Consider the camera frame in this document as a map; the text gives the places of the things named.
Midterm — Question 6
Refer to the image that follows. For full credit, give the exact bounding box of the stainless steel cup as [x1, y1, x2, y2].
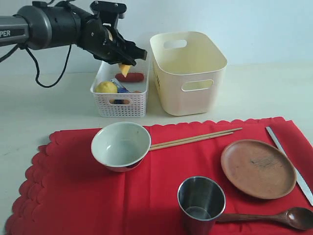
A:
[177, 176, 226, 235]

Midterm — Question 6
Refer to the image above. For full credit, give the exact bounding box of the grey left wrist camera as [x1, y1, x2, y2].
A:
[89, 0, 127, 25]

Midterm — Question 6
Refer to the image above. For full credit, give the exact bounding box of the yellow lemon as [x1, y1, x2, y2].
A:
[94, 81, 118, 93]

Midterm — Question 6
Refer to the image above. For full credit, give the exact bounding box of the silver table knife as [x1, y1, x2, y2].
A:
[265, 126, 313, 206]

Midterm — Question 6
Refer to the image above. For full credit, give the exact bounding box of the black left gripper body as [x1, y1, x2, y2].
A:
[78, 15, 125, 61]

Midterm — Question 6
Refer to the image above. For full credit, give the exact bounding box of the red scalloped placemat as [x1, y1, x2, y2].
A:
[5, 117, 313, 235]

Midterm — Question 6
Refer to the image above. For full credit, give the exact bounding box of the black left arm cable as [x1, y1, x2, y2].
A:
[0, 44, 73, 88]

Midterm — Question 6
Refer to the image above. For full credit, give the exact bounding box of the upper wooden chopstick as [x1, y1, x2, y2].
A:
[151, 127, 242, 148]

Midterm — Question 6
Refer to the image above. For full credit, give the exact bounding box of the white ceramic bowl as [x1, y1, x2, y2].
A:
[91, 122, 152, 172]

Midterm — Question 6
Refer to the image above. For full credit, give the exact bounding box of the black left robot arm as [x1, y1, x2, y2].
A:
[0, 0, 147, 66]

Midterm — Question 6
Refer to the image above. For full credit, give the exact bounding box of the white perforated plastic basket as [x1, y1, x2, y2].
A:
[90, 57, 151, 118]

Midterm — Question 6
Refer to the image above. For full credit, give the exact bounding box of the yellow cheese wedge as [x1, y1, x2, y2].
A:
[118, 63, 131, 77]

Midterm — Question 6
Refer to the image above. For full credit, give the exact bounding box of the lower wooden chopstick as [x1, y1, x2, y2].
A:
[149, 132, 234, 151]

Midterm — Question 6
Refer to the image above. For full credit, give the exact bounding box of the blue white milk carton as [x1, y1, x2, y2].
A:
[110, 78, 130, 105]

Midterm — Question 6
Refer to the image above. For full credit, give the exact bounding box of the wooden chopstick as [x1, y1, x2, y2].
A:
[151, 127, 242, 148]
[149, 132, 234, 151]

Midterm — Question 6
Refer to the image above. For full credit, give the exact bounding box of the dark wooden spoon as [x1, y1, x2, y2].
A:
[217, 207, 313, 231]

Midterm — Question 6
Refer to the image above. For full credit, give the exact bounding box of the brown wooden plate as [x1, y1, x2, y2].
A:
[221, 140, 297, 200]

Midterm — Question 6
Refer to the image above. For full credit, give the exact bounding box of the cream plastic bin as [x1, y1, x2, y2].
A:
[150, 31, 227, 116]

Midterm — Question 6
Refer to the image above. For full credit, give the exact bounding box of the red sausage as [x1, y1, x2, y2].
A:
[115, 72, 144, 83]

